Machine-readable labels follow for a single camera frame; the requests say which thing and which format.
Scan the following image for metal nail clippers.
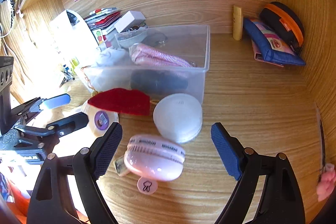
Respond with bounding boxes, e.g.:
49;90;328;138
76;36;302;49
59;65;75;87

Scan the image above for white drawstring cloth bag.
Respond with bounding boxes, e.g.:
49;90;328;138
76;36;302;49
75;48;133;93

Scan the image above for dark green pouch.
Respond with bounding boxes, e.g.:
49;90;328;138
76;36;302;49
130;70;188;95

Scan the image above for pink macaron shaped case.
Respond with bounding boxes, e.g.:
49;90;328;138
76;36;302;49
123;134;186;195

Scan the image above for red velvet pouch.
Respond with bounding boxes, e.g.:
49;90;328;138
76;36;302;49
88;88;150;116

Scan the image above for stack of books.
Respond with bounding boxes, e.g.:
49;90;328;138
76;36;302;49
84;7;121;45

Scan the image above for white round case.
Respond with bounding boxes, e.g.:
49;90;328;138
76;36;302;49
153;93;203;144

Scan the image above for pink plush keychain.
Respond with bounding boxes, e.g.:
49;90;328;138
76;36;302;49
316;163;335;202

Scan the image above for black orange zip case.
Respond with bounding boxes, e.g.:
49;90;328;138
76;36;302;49
259;2;305;55

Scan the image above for pink notebook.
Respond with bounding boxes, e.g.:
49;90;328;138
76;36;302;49
251;40;284;68

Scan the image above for bowl of trinkets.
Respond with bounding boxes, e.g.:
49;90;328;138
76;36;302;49
126;22;148;32

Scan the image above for cream yellow lotion bottle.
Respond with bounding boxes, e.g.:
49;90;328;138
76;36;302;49
232;5;244;41

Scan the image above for clear plastic storage bin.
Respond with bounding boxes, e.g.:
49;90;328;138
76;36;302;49
98;24;210;102

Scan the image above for clear glass bowl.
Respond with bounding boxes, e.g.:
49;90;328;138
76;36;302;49
115;28;147;49

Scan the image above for small white box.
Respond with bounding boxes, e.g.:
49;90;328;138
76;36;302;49
114;11;146;33

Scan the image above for blue patchwork pencil pouch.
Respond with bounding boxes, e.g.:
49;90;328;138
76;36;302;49
243;18;306;66

